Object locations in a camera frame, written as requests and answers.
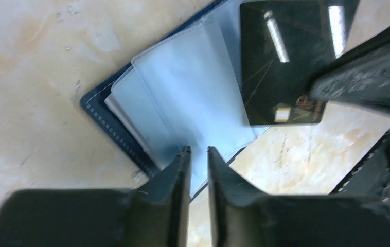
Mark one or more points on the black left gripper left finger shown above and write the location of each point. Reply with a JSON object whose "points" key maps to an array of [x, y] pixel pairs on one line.
{"points": [[155, 214]]}

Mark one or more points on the blue leather card holder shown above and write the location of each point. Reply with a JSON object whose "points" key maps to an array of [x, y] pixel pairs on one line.
{"points": [[183, 91]]}

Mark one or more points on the black VIP credit card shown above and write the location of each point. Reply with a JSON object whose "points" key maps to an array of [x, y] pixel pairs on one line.
{"points": [[284, 44]]}

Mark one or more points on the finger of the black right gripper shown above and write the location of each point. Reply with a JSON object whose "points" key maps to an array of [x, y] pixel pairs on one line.
{"points": [[361, 76]]}

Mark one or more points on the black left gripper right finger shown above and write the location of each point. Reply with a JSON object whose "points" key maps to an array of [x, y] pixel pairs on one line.
{"points": [[243, 215]]}

